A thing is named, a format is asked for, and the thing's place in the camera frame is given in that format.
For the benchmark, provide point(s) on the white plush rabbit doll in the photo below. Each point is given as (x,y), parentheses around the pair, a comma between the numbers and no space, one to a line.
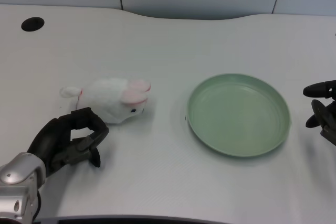
(115,98)

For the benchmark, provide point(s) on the black table grommet hole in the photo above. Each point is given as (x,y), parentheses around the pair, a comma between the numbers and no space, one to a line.
(32,24)

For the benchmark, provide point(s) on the green round plate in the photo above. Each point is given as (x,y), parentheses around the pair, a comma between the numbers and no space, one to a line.
(239,115)

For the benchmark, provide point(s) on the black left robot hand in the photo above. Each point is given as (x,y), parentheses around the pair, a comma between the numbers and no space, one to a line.
(57,140)

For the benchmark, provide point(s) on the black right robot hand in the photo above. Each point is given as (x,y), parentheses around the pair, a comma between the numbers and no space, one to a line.
(324,108)

